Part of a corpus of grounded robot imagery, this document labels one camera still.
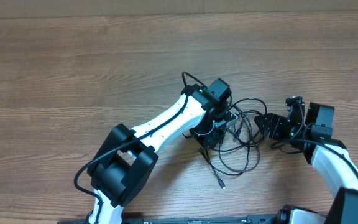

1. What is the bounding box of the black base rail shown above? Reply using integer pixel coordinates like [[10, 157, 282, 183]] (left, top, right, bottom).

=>
[[57, 203, 332, 224]]

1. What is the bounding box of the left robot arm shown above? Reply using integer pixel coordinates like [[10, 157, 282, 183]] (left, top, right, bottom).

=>
[[86, 78, 237, 223]]

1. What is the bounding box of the black cable bundle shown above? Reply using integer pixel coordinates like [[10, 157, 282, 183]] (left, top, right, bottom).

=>
[[199, 97, 269, 190]]

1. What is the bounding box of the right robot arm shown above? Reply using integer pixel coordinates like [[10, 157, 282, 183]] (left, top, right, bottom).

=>
[[254, 98, 358, 223]]

